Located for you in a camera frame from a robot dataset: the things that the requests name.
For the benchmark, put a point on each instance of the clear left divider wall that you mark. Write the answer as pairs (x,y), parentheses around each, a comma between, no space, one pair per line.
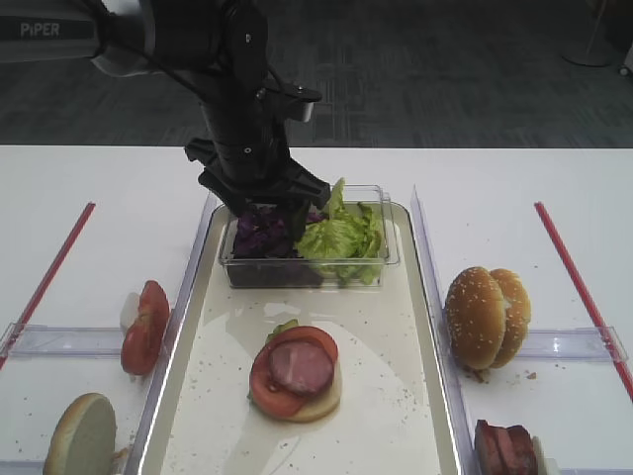
(168,326)

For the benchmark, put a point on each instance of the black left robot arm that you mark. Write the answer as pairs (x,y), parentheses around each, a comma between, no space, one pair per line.
(215,49)

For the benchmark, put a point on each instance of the red rail strip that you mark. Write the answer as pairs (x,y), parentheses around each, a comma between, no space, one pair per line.
(44,287)
(583,292)

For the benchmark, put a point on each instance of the sesame bun top inner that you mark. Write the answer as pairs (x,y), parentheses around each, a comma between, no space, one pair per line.
(517,315)

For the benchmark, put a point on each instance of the white metal tray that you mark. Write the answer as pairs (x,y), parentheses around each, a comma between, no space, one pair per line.
(390,419)

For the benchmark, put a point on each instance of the clear left pusher track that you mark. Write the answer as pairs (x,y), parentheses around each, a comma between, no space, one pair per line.
(24,341)

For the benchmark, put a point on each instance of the standing bun bottom half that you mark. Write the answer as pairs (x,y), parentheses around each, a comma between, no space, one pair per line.
(83,441)

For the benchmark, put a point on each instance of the clear plastic salad container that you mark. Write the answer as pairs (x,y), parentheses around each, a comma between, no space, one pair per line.
(371,195)

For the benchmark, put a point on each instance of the clear pusher track near buns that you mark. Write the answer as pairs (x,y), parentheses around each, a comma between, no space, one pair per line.
(595,344)

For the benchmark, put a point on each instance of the grey stand base background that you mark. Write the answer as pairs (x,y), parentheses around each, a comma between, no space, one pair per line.
(586,47)

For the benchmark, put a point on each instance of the sesame bun top outer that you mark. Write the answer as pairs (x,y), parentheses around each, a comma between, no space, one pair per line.
(475,314)

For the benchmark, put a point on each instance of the left red rail strip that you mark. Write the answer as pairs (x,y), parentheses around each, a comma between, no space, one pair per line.
(44,287)

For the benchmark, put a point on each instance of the sliced ham sausage stack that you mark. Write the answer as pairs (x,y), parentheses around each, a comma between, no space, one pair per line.
(504,450)

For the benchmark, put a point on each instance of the right red rail strip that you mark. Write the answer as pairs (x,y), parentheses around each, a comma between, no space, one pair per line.
(583,292)

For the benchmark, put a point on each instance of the white pusher behind tomato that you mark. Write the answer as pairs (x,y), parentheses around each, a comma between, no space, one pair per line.
(128,313)

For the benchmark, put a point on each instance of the ham slice on burger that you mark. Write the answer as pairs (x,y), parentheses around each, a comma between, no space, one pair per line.
(301,367)

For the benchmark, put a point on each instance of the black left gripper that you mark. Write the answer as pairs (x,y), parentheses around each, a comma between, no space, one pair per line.
(247,159)

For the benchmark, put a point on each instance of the shredded purple cabbage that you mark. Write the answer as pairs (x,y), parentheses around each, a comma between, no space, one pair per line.
(263,254)

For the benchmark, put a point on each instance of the bun bottom on tray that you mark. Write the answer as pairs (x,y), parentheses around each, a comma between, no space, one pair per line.
(313,407)

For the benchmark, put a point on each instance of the tomato slice on burger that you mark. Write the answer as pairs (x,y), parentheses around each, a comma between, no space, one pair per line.
(321,338)

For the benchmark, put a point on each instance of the green lettuce leaves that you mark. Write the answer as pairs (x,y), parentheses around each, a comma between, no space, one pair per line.
(341,234)

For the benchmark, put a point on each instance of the sesame bun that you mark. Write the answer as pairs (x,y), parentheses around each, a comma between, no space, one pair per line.
(475,314)
(517,315)

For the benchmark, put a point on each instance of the white pusher behind meat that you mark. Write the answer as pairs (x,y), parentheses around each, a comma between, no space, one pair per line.
(545,465)

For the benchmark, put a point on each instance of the standing tomato slices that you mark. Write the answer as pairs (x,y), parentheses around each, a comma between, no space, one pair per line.
(143,339)

